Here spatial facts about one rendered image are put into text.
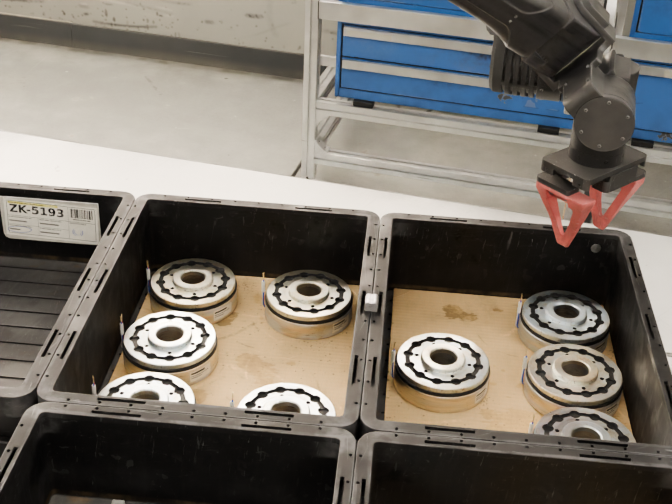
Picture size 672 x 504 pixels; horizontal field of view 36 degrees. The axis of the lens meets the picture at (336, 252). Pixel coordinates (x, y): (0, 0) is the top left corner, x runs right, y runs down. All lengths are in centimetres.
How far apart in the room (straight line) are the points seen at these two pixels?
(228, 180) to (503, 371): 78
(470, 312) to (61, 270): 51
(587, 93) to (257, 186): 90
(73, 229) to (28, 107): 256
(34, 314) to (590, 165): 66
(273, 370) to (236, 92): 284
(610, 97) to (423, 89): 206
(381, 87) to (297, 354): 195
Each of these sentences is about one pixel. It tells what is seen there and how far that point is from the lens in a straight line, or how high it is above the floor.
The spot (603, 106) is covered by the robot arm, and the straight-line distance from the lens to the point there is 103.
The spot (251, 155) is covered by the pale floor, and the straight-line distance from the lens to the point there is 348.
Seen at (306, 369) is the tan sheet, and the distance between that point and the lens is 118.
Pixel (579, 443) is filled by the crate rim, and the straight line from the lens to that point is 97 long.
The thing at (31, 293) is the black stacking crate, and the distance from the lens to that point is 133.
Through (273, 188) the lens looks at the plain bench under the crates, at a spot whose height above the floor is 70.
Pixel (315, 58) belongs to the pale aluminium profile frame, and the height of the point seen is 44.
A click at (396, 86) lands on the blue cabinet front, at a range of 307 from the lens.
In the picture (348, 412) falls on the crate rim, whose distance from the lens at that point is 97.
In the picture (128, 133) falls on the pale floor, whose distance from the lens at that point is 365.
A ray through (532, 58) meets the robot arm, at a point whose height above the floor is 118.
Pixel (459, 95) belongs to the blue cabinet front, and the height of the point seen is 38.
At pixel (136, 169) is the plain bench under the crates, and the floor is 70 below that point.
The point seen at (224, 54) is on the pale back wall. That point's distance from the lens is 415.
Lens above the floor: 156
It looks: 32 degrees down
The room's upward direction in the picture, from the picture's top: 3 degrees clockwise
